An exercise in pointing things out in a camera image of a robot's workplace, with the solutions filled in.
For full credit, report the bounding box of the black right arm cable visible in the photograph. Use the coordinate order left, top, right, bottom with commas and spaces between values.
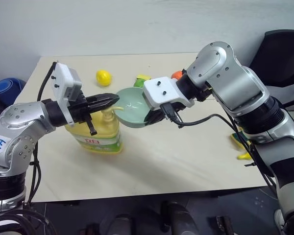
161, 102, 279, 194

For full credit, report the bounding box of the black cable bundle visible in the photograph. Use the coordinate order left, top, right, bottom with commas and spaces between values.
0, 203, 58, 235

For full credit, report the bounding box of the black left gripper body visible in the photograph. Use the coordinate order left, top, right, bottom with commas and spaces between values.
68, 90, 98, 136

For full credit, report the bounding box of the dark rounded shape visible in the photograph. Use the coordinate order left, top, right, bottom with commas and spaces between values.
99, 213, 139, 235
161, 200, 200, 235

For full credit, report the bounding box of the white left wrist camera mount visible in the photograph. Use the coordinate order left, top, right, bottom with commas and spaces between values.
50, 63, 83, 127

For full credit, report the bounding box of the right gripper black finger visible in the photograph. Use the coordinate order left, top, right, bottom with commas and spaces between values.
144, 109, 163, 127

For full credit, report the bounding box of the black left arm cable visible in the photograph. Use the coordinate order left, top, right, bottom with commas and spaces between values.
26, 61, 59, 205

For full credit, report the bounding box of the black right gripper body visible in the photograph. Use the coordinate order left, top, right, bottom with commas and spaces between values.
156, 100, 187, 122

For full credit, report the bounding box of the light green bowl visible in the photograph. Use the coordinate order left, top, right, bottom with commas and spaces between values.
113, 87, 152, 129

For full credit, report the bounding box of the black office chair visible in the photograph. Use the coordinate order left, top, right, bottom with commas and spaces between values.
248, 29, 294, 108

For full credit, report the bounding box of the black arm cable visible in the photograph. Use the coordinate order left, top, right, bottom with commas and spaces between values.
161, 102, 279, 194
26, 61, 59, 205

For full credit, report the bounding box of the yellow lemon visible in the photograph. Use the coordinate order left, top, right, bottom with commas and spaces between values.
96, 70, 113, 87

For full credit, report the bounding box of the green and yellow toy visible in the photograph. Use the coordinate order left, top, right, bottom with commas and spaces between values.
133, 78, 146, 89

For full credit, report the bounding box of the blue round object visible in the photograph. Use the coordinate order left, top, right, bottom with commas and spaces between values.
0, 77, 27, 105

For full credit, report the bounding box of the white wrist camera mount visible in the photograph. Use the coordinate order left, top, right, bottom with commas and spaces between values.
143, 76, 196, 111
50, 63, 83, 127

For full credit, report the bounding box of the yellow pump soap bottle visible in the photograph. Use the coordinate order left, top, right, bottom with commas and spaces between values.
64, 105, 124, 155

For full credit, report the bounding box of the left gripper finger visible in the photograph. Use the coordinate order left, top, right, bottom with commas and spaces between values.
87, 103, 113, 114
85, 93, 120, 105

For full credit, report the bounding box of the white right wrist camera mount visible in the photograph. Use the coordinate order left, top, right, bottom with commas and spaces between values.
143, 76, 196, 111

